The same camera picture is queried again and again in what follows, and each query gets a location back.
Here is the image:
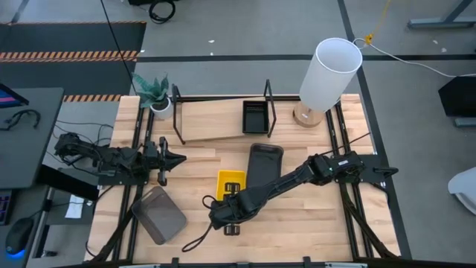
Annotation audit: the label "long thin black cable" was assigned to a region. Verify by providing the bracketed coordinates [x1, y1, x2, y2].
[99, 0, 138, 87]

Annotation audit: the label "white chair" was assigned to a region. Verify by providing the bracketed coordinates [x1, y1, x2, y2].
[447, 166, 476, 217]

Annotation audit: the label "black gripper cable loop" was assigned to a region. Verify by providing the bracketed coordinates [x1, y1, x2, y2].
[181, 195, 228, 254]

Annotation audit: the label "white shade wooden base lamp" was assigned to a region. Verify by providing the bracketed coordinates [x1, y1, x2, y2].
[292, 36, 364, 129]

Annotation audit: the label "white plant pot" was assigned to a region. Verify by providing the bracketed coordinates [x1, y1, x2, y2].
[149, 97, 174, 121]

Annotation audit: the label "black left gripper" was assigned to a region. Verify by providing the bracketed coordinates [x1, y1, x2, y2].
[143, 136, 187, 186]

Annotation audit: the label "black headset on desk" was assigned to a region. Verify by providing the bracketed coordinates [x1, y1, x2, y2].
[0, 109, 42, 132]

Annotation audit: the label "white paper sheet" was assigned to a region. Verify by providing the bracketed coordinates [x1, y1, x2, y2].
[64, 194, 86, 220]

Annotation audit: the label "grey table leg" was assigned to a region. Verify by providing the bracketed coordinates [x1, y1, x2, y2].
[406, 0, 476, 31]

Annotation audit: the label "white floor cable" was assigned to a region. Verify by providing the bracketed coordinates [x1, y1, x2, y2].
[352, 36, 476, 79]

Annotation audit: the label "black box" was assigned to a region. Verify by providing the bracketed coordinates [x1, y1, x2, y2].
[437, 75, 476, 118]

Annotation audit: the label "dark computer monitor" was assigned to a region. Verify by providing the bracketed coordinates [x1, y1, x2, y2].
[0, 82, 30, 110]

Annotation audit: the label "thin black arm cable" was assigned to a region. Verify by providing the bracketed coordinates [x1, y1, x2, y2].
[318, 132, 372, 157]

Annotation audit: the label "coiled black cable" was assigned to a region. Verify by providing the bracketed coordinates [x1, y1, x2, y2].
[148, 0, 177, 25]

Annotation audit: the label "black hazard striped floor mat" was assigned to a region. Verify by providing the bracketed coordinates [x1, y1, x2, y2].
[0, 21, 147, 103]

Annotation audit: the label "black computer mouse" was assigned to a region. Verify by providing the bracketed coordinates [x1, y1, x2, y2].
[4, 217, 36, 256]

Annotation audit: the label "black slotted plastic basket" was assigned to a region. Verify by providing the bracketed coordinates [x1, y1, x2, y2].
[242, 99, 270, 135]

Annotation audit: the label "black aluminium frame rails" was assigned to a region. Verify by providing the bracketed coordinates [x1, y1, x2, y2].
[89, 106, 155, 262]
[324, 100, 402, 260]

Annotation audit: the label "yellow floor cable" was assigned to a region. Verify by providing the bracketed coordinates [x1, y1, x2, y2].
[364, 0, 393, 46]

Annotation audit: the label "green leafy plant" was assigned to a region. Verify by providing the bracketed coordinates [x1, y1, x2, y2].
[132, 72, 170, 109]

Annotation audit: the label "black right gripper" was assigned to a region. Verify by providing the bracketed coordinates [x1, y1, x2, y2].
[208, 181, 257, 237]

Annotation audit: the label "grey desk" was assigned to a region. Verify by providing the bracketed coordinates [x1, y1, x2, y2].
[0, 87, 65, 191]

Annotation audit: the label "black frame wooden shelf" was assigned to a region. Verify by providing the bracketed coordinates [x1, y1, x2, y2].
[171, 78, 278, 146]

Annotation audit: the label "black keyboard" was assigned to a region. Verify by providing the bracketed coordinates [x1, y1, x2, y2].
[0, 188, 14, 226]

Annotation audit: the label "yellow slotted plastic basket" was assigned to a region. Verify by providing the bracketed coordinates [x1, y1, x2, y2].
[215, 170, 247, 204]

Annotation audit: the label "translucent grey plastic bin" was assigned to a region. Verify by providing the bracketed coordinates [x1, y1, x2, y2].
[248, 144, 283, 187]
[131, 185, 188, 246]
[245, 143, 285, 189]

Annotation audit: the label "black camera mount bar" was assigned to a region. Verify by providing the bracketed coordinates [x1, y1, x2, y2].
[118, 255, 370, 268]

